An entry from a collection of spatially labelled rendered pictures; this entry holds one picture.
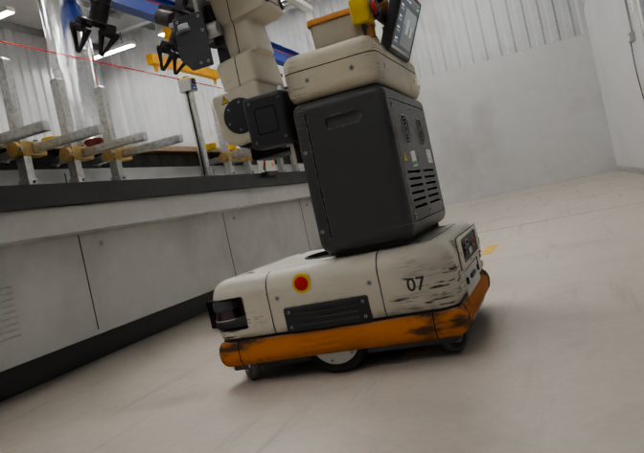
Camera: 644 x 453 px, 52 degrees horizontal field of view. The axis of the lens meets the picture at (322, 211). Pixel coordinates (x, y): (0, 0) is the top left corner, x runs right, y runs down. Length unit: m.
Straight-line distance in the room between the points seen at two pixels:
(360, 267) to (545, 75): 11.02
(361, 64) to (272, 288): 0.61
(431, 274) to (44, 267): 1.64
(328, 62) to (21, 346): 1.55
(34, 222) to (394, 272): 1.34
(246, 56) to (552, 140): 10.71
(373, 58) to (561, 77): 10.91
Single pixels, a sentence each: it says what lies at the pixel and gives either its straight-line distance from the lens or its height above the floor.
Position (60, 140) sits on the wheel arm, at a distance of 2.43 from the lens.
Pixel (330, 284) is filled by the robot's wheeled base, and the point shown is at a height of 0.22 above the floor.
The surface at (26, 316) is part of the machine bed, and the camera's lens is 2.67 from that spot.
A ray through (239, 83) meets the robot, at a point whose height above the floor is 0.82.
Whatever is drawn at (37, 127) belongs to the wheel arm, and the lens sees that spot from 2.16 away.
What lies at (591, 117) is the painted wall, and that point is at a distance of 12.47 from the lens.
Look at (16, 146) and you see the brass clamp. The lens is 2.47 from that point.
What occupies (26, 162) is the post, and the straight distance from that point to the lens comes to 2.48.
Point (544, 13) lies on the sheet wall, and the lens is 12.72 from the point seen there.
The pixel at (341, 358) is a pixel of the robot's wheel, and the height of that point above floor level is 0.04.
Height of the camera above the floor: 0.41
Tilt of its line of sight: level
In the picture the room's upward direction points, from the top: 12 degrees counter-clockwise
